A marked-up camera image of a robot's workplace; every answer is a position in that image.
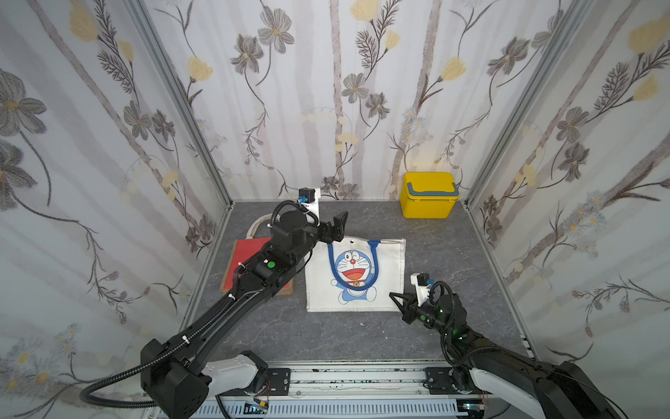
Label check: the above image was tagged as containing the white Doraemon canvas bag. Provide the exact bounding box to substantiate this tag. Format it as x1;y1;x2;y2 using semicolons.
305;237;406;313

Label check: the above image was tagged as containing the red Christmas jute bag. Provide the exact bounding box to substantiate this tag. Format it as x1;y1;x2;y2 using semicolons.
220;214;271;294

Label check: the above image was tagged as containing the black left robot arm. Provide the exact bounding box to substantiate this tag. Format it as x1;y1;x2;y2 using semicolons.
141;201;348;418

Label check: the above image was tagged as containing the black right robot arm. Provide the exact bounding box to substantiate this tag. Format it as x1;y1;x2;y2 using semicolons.
389;281;628;418

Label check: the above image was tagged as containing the yellow lunch box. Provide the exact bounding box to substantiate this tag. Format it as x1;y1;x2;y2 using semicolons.
400;172;460;219

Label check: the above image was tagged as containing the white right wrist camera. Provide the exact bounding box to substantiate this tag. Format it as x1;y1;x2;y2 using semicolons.
410;272;434;306

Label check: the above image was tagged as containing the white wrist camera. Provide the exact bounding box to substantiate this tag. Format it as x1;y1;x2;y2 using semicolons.
410;272;434;306
297;188;321;225

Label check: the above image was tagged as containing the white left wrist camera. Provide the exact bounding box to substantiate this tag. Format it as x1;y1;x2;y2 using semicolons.
297;188;321;225

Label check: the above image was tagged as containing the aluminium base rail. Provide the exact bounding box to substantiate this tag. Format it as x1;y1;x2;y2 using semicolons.
140;358;577;419

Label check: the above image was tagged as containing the white slotted cable duct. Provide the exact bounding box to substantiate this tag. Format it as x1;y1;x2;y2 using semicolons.
223;399;469;418

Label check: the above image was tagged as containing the black corrugated cable conduit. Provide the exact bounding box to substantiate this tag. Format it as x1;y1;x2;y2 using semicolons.
79;295;237;410

